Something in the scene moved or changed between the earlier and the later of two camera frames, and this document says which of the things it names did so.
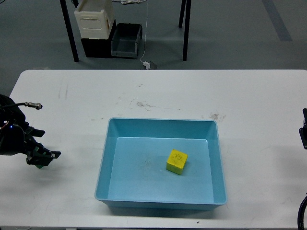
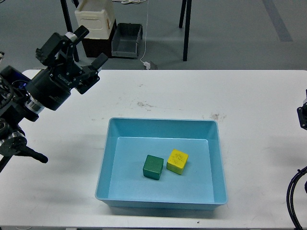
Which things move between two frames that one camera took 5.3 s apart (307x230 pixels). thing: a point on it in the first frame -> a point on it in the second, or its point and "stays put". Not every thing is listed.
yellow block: x=176 y=161 stays put
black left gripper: x=14 y=140 -> x=52 y=86
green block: x=39 y=166 -> x=152 y=167
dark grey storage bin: x=124 y=41 stays put
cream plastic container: x=95 y=18 stays put
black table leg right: x=186 y=25 stays put
